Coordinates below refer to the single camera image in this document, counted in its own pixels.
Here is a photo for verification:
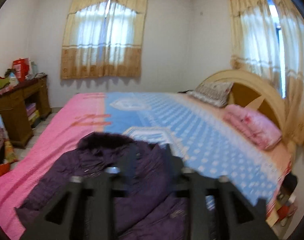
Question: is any purple puffer jacket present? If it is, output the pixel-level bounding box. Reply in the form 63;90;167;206
15;132;187;239

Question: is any pile of clothes on floor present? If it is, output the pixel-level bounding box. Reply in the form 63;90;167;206
0;127;18;177

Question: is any pink and blue bedspread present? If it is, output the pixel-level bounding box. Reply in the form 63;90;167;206
0;93;291;239

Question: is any pink folded quilt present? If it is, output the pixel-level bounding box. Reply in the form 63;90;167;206
223;105;282;151

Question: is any patterned grey pillow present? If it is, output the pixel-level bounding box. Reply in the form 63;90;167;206
187;81;234;108

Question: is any brown wooden desk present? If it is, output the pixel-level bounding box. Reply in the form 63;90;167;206
0;75;51;148

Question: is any wooden arched headboard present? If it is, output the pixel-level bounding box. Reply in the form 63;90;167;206
201;69;286;132

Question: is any red gift bag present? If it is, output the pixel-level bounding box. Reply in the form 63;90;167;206
12;57;29;82

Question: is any beige side window curtain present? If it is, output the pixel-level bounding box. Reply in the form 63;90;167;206
228;0;304;148

